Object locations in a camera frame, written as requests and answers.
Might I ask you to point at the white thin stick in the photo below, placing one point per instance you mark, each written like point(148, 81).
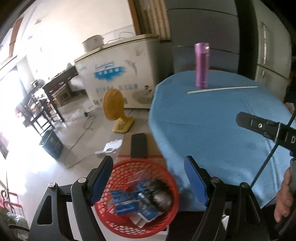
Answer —
point(221, 89)

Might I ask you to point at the black smartphone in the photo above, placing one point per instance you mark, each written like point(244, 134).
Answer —
point(138, 148)

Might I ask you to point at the cardboard sheet on floor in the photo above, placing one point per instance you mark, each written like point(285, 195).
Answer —
point(154, 153)

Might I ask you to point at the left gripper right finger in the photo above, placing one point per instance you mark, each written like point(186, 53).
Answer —
point(232, 212)

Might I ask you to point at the clear plastic tray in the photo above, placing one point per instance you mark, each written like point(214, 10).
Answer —
point(135, 179)

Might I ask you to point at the grey cabinet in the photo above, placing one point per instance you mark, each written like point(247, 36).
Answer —
point(204, 21)

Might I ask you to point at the person's right hand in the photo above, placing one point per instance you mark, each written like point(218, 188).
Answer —
point(284, 198)

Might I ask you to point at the white printed medicine box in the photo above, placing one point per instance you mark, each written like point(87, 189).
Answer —
point(138, 219)

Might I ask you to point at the white rice cooker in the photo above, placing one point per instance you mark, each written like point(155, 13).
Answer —
point(93, 42)

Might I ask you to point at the dark wooden table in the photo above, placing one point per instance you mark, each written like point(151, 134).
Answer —
point(59, 80)

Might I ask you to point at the black plastic bag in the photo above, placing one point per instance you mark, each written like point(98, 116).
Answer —
point(160, 194)

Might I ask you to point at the dark blue waste bin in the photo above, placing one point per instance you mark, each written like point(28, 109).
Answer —
point(51, 144)

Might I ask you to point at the white power strip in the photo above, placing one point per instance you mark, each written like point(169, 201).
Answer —
point(110, 147)

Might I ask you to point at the yellow desk fan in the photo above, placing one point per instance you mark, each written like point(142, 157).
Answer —
point(114, 110)

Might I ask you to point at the dark wooden chair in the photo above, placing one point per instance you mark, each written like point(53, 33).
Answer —
point(36, 114)

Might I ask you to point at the blue toothpaste box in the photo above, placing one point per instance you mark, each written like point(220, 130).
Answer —
point(124, 203)

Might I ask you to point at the silver refrigerator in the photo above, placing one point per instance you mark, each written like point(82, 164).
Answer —
point(274, 51)

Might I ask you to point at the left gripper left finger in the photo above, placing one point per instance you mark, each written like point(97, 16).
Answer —
point(51, 220)

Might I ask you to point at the purple thermos bottle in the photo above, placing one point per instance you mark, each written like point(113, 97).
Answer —
point(202, 54)

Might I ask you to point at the white chest freezer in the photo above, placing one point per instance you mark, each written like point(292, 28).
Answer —
point(130, 65)

